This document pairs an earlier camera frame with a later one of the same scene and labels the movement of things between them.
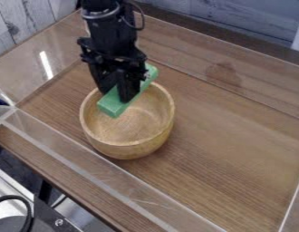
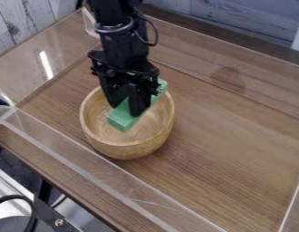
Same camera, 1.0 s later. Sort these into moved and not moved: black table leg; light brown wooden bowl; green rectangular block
Moved: green rectangular block
Not moved: light brown wooden bowl; black table leg
